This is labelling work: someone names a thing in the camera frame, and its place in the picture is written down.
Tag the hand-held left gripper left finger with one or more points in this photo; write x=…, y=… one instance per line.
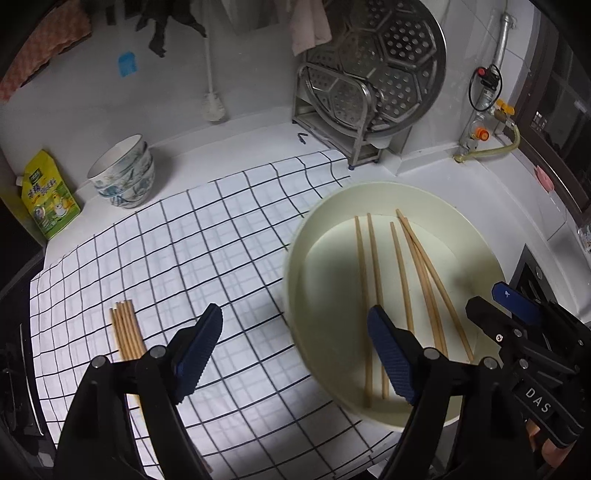
x=198, y=355

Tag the large perforated steel steamer plate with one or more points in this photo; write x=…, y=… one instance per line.
x=401, y=46

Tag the black red-button gas device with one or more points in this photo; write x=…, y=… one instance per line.
x=489, y=79

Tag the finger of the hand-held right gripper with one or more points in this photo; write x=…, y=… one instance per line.
x=494, y=321
x=515, y=297

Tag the blue wall hook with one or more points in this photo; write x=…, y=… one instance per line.
x=128, y=64

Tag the yellow green seasoning pouch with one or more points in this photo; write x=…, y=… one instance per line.
x=48, y=198

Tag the orange wavy dishcloth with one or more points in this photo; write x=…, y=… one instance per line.
x=37, y=55

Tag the grey metal gas pipe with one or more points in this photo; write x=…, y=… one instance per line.
x=503, y=41

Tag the small black hex key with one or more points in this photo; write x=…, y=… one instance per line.
x=301, y=138

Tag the white bottle brush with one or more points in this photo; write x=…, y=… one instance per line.
x=213, y=108

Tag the cream round basin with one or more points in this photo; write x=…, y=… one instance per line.
x=332, y=258

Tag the small perforated steel steamer plate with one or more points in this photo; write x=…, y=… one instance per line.
x=341, y=101

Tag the black gas stove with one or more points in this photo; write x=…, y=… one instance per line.
x=18, y=392

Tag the blue patterned white bowl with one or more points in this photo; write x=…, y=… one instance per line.
x=134, y=196
x=134, y=177
x=115, y=159

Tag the black checkered white cloth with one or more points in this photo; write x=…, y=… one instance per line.
x=207, y=230

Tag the stainless steel plate rack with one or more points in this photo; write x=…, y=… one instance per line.
x=364, y=154

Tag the orange-capped gas fitting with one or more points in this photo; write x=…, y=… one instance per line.
x=480, y=136

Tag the dark window frame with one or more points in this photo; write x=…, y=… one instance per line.
x=554, y=115

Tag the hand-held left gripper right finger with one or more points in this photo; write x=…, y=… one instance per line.
x=392, y=355

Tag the pink soap dish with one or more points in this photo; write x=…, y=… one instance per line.
x=544, y=177

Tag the bundle of wooden chopsticks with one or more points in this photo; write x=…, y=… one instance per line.
x=127, y=332

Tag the person's right hand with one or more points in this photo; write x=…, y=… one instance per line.
x=550, y=459

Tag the pink hanging cloth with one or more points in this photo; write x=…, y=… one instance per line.
x=307, y=27

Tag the wooden chopstick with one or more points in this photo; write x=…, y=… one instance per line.
x=361, y=286
x=375, y=267
x=400, y=277
x=445, y=304
x=422, y=281

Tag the dark hanging rag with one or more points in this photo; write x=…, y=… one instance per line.
x=159, y=27

